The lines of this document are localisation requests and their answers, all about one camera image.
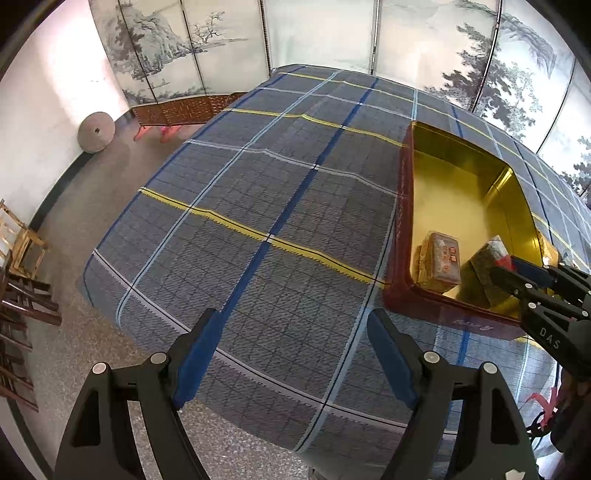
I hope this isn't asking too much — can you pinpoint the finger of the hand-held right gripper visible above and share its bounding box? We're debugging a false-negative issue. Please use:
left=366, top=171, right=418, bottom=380
left=489, top=266, right=588, bottom=322
left=510, top=256, right=591, bottom=302

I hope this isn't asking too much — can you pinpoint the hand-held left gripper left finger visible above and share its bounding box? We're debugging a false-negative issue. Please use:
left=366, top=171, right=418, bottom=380
left=52, top=308, right=225, bottom=480

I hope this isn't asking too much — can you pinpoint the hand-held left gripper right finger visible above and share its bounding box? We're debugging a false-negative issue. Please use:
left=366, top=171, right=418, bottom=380
left=367, top=308, right=541, bottom=480

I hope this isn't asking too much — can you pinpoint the grey packet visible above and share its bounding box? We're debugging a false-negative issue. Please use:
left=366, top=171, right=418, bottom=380
left=468, top=235, right=511, bottom=310

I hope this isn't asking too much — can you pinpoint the red tin box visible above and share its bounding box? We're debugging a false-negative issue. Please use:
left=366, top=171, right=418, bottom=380
left=384, top=121, right=561, bottom=342

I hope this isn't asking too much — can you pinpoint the red ribbon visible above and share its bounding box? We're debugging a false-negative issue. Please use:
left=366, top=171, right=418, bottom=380
left=526, top=390, right=561, bottom=430

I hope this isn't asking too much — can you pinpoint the dark cloth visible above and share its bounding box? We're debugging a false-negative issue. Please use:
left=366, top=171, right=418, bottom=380
left=551, top=364, right=591, bottom=455

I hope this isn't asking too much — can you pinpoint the clear wrapped brown pastry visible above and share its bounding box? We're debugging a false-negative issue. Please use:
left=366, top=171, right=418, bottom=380
left=412, top=231, right=464, bottom=292

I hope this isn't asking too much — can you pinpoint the dark wooden chair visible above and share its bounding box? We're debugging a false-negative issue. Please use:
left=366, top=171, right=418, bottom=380
left=0, top=251, right=63, bottom=326
left=0, top=323, right=40, bottom=411

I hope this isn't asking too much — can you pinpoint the plaid tablecloth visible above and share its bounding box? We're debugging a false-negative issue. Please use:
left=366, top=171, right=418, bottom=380
left=76, top=65, right=591, bottom=480

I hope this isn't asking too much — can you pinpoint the light wooden folding chair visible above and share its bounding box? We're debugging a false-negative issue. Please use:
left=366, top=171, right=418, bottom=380
left=0, top=199, right=49, bottom=278

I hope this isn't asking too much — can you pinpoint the brown lattice panel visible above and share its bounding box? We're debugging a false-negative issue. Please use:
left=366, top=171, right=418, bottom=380
left=130, top=91, right=250, bottom=127

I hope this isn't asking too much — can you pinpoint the round stone disc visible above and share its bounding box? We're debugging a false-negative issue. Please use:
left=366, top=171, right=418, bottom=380
left=77, top=111, right=115, bottom=152

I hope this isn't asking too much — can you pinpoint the painted folding screen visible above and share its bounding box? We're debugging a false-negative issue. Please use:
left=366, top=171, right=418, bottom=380
left=88, top=0, right=591, bottom=204

